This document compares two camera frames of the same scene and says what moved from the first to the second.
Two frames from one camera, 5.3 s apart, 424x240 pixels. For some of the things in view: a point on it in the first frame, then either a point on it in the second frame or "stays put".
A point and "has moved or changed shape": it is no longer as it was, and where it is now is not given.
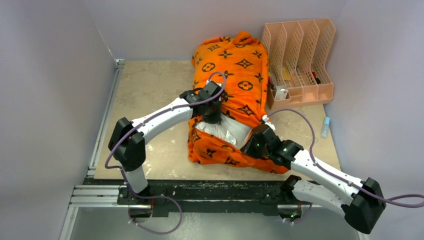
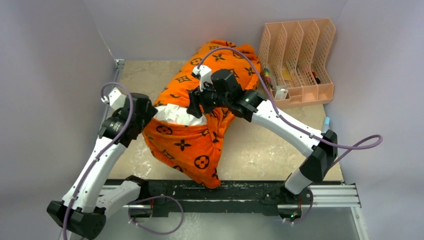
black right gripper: (249, 149) to (197, 97)
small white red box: (281, 92) stays put
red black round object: (318, 81) stays put
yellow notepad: (286, 74) stays put
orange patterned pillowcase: (243, 58) has moved or changed shape
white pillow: (228, 130) has moved or changed shape
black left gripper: (215, 118) to (149, 114)
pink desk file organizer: (298, 52) stays put
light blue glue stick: (325, 129) stays put
